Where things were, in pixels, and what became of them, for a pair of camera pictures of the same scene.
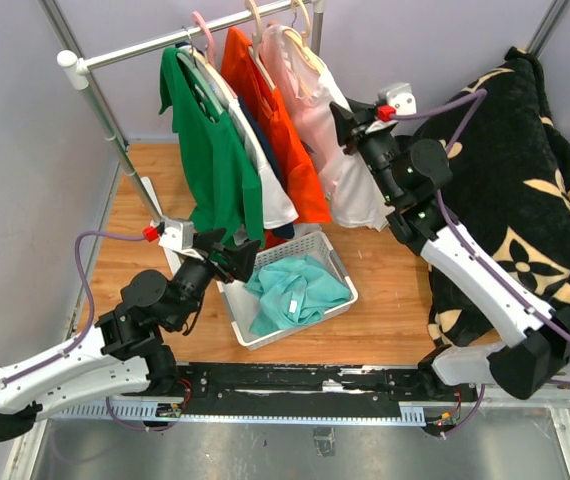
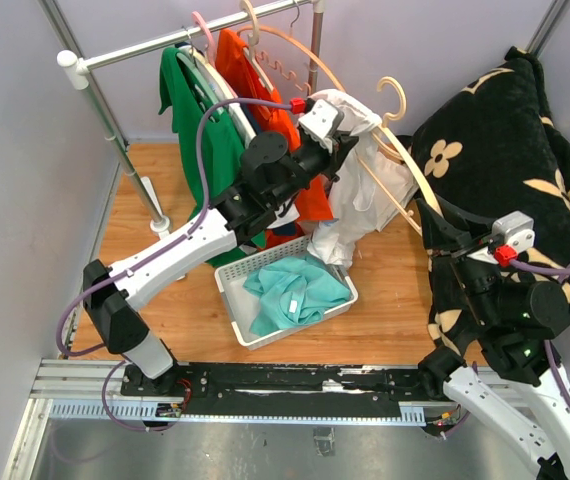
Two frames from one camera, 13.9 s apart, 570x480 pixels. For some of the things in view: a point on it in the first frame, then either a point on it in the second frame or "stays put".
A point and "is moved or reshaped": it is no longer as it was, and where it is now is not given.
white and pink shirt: [310, 91] is moved or reshaped
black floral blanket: [521, 188] stays put
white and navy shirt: [277, 210] stays put
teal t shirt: [294, 291] stays put
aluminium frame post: [549, 27] stays put
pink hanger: [211, 50] stays put
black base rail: [304, 390] stays put
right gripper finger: [362, 113] -> [477, 224]
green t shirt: [222, 188] stays put
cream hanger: [300, 42] is moved or reshaped
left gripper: [241, 258] -> [344, 144]
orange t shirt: [304, 181] stays put
